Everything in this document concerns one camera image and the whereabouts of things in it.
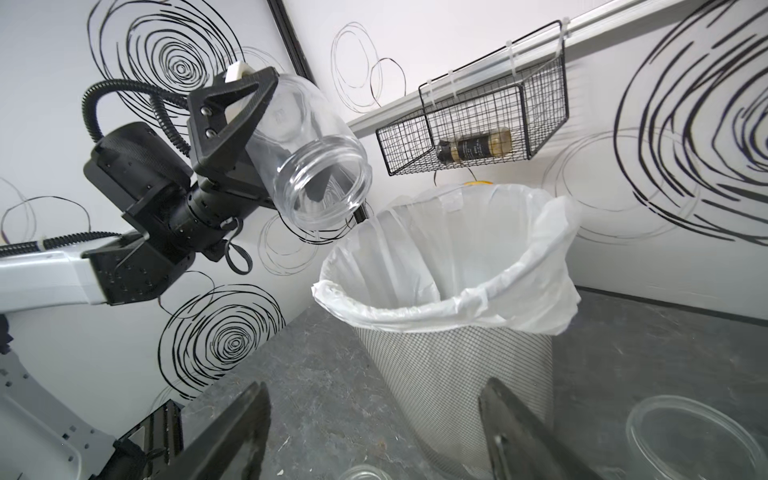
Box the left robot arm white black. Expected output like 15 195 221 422
1 62 372 479

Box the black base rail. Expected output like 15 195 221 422
119 400 184 479

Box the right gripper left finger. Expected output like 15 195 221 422
159 382 271 479

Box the black wire wall basket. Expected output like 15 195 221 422
375 40 570 176

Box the glass rice jar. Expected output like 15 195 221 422
625 395 767 479

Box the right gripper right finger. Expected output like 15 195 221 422
478 377 600 480

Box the white plastic bin liner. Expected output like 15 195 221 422
312 184 581 335

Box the dark bottle in basket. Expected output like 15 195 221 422
436 128 513 164

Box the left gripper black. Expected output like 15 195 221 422
173 67 359 240

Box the rice jar tan lid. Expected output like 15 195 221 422
338 464 392 480
238 74 372 231

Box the metal mesh trash bin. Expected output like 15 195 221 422
355 327 554 479

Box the aluminium wall rail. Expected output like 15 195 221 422
346 0 685 138

